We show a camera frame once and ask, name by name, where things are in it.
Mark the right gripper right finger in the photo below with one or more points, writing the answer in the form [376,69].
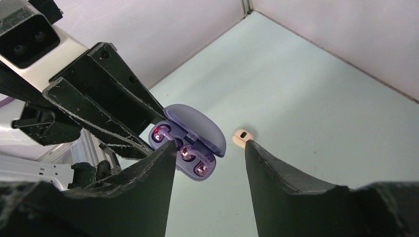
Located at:
[288,202]

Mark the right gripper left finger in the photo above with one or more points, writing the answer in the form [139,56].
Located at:
[132,203]

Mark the beige earbud charging case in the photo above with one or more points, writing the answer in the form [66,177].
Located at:
[241,136]

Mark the left aluminium corner post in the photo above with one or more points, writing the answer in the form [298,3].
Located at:
[247,7]

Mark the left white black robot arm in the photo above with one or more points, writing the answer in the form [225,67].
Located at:
[67,165]

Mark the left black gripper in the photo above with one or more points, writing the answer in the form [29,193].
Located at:
[97,91]

